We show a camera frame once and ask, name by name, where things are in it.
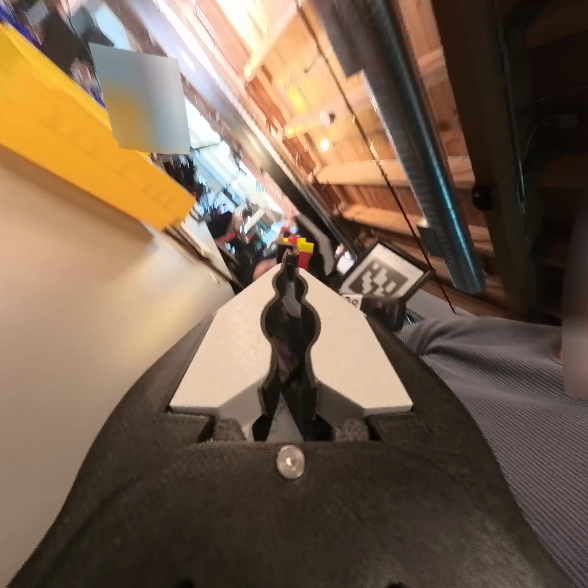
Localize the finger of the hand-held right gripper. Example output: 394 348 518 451
315 227 340 277

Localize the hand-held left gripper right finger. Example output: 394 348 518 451
292 269 414 429

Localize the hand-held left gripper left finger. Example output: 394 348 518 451
169 264 291 440

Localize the red yellow black lego assembly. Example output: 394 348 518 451
277 234 317 269

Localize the yellow plastic bin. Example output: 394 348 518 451
0 23 197 230

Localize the metal ventilation duct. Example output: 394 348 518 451
365 0 487 295

